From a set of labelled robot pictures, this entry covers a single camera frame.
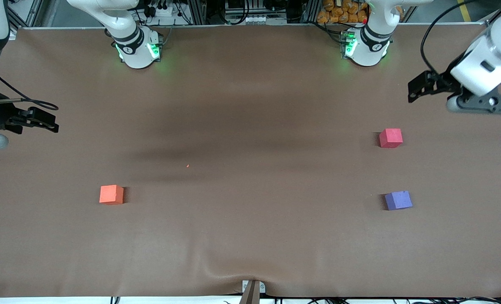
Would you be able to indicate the brown wooden bar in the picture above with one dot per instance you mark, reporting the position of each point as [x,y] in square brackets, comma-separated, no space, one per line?
[250,295]

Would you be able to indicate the red foam block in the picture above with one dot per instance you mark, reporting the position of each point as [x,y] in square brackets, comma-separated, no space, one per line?
[390,137]

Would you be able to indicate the white terminal block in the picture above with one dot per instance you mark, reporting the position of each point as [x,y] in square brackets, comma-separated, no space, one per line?
[257,19]

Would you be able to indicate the metal clamp bracket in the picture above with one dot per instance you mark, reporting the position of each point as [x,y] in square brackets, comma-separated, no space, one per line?
[262,287]

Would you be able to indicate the orange foam block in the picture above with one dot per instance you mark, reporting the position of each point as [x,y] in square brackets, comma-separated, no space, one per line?
[110,194]

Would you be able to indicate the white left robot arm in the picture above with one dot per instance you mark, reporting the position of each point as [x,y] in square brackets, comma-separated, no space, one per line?
[371,46]

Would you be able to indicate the brown table cloth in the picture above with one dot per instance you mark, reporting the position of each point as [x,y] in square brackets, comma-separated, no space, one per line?
[250,236]

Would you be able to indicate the purple foam block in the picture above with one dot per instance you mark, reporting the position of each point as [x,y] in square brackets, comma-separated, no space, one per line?
[398,200]

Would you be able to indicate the white power strip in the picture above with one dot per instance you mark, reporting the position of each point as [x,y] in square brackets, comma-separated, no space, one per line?
[162,10]

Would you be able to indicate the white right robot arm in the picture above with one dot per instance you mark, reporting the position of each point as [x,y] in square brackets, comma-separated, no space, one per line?
[136,46]

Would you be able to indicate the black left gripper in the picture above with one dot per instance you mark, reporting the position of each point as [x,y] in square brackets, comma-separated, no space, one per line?
[443,82]

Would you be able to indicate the bag of orange snacks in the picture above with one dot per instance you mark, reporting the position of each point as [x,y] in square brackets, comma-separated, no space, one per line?
[343,12]

